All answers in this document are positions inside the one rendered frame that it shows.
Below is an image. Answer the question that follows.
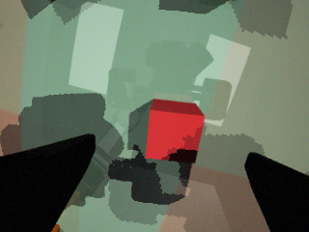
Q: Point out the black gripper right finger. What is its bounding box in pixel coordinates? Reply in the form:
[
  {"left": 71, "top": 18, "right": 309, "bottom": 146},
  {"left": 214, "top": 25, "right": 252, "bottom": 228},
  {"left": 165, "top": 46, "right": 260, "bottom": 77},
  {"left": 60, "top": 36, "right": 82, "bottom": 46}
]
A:
[{"left": 244, "top": 152, "right": 309, "bottom": 232}]

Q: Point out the dark red block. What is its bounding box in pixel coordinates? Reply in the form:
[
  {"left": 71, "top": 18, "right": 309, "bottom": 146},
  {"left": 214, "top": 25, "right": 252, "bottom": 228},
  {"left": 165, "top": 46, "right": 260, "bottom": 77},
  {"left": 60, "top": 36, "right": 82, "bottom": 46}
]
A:
[{"left": 146, "top": 98, "right": 205, "bottom": 162}]

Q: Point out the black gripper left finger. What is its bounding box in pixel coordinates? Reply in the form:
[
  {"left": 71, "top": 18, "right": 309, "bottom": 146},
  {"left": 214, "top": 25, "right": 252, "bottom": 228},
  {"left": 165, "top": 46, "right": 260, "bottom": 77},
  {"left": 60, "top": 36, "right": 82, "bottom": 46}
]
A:
[{"left": 0, "top": 134, "right": 96, "bottom": 232}]

